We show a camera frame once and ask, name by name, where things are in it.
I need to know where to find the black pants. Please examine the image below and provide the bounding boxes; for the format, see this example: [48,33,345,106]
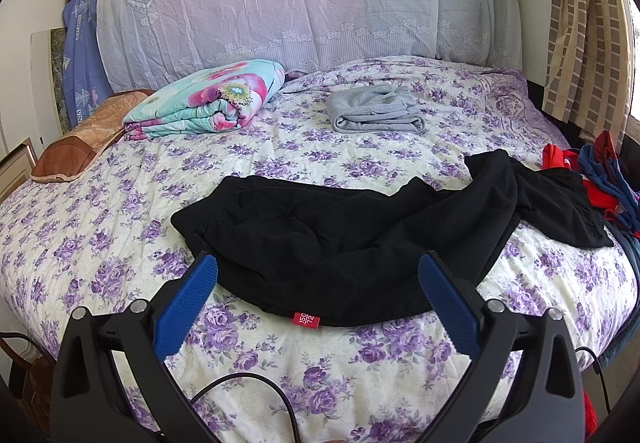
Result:
[170,149,611,327]

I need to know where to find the purple floral bedspread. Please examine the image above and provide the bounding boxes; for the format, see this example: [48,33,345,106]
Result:
[1,56,639,442]

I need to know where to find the brown orange pillow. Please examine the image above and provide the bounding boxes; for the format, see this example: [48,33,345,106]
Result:
[30,90,153,183]

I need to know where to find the red and blue clothes pile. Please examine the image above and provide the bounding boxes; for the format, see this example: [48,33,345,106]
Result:
[541,131,639,238]

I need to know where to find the blue patterned hanging cloth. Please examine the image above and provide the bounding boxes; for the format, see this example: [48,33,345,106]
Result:
[63,0,113,128]

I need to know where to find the folded turquoise floral quilt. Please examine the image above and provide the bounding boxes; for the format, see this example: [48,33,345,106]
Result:
[122,59,285,140]

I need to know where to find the folded grey garment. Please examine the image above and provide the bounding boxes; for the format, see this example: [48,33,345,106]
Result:
[326,83,424,133]

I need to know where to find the beige checked curtain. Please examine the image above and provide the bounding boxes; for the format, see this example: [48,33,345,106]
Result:
[542,0,634,149]

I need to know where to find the black cable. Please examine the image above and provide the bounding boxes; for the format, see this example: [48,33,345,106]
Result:
[188,371,303,443]

